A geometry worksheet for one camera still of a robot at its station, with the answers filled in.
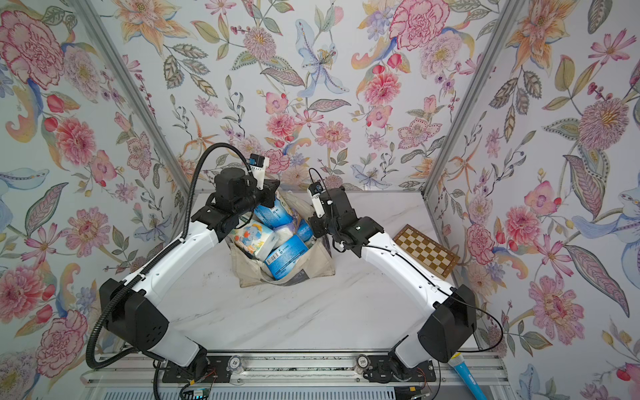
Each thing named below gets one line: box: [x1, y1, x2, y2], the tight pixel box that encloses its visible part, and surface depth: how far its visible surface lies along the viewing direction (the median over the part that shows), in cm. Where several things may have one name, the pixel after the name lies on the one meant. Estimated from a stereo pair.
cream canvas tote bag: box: [225, 190, 336, 288], surface depth 75 cm
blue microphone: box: [447, 352, 488, 400], surface depth 72 cm
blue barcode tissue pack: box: [264, 234, 310, 280], surface depth 76 cm
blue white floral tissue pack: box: [296, 218, 315, 243], surface depth 84 cm
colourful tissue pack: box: [230, 219, 280, 262], surface depth 74 cm
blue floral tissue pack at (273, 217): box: [253, 199, 294, 229], surface depth 80 cm
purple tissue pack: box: [272, 222, 296, 248], surface depth 79 cm
